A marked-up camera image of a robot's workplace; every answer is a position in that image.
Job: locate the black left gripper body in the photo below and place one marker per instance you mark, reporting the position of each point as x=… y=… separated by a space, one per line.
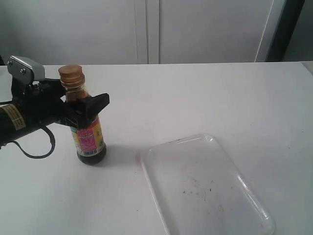
x=38 y=107

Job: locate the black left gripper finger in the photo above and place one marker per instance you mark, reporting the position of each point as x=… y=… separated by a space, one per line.
x=51 y=86
x=88 y=108

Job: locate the dark soy sauce bottle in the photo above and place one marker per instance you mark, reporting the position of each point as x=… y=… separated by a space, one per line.
x=89 y=142

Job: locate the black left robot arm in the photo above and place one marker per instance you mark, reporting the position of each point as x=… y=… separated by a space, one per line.
x=13 y=125

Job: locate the grey cabinet doors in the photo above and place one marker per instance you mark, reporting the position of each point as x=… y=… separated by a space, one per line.
x=59 y=32

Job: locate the white plastic tray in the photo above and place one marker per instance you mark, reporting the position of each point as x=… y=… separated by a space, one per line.
x=198 y=190

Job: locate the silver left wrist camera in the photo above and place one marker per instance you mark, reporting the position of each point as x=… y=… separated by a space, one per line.
x=25 y=70

